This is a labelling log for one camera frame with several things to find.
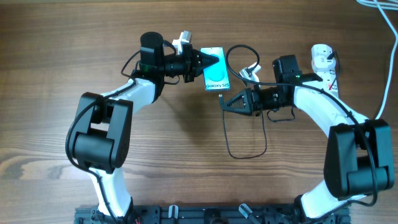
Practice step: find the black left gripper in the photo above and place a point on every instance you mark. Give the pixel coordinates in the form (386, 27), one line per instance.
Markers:
(192, 68)

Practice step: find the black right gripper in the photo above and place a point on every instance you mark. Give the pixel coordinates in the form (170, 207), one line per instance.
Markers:
(252, 101)

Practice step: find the blue screen Galaxy smartphone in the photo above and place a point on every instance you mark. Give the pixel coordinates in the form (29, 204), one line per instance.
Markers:
(216, 76)

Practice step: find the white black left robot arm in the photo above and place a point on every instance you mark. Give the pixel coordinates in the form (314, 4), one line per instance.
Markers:
(98, 139)

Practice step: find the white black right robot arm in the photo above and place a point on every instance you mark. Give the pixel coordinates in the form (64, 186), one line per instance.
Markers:
(358, 161)

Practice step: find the white power strip socket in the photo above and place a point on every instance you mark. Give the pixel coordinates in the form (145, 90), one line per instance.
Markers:
(324, 65)

